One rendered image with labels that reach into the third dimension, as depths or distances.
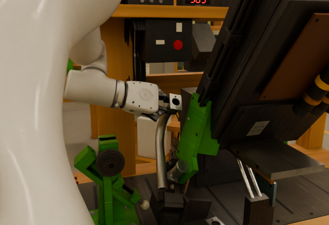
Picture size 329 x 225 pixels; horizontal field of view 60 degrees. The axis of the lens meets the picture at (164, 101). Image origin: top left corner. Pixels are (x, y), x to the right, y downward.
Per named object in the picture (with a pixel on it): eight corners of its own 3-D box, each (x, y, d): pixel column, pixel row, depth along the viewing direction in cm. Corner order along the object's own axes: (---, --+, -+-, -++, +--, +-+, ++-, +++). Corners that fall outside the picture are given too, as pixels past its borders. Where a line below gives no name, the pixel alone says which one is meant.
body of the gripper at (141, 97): (122, 103, 78) (160, 110, 82) (124, 73, 83) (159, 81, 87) (115, 116, 84) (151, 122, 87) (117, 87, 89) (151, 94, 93)
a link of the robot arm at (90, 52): (61, -23, 66) (82, 69, 90) (49, 19, 57) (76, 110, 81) (101, -21, 67) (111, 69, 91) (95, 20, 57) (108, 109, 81)
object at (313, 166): (323, 175, 73) (325, 164, 72) (270, 185, 68) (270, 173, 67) (241, 127, 109) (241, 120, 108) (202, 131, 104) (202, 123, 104)
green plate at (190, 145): (213, 173, 84) (233, 105, 81) (188, 170, 81) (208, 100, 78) (198, 157, 94) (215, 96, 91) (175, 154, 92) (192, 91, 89)
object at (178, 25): (192, 61, 102) (193, 18, 99) (146, 63, 98) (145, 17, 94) (180, 58, 114) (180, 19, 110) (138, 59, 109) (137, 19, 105)
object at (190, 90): (267, 177, 112) (274, 92, 104) (195, 189, 103) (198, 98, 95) (241, 157, 129) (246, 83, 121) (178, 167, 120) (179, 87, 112)
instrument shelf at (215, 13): (307, 19, 111) (308, 9, 110) (63, 16, 86) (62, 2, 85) (267, 21, 134) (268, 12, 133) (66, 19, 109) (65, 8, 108)
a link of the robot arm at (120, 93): (115, 99, 77) (126, 101, 78) (117, 73, 82) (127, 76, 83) (107, 114, 83) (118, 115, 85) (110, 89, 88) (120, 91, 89)
